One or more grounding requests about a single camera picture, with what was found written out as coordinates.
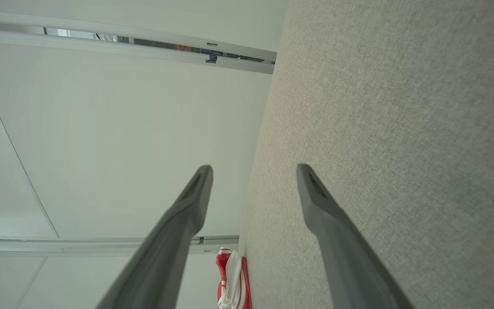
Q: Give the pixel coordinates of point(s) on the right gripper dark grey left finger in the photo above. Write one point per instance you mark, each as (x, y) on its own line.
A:
(161, 257)

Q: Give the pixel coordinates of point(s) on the red white numbered jersey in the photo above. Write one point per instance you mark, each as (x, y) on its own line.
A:
(223, 262)

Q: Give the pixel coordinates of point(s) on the pale partition frame rail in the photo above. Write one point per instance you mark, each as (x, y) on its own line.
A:
(101, 45)
(79, 246)

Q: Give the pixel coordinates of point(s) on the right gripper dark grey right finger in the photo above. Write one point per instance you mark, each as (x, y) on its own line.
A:
(350, 266)

